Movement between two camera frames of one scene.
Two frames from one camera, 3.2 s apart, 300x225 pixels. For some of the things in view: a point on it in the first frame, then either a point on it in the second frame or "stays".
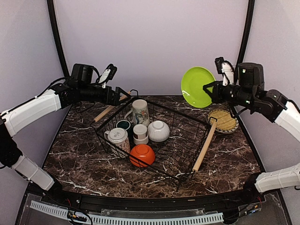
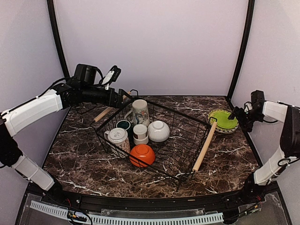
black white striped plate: x=226 y=131 stays
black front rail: x=170 y=204 stays
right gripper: x=216 y=94 → x=248 y=127
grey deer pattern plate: x=231 y=131 stays
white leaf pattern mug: x=118 y=141 stays
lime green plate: x=193 y=80 → x=223 y=122
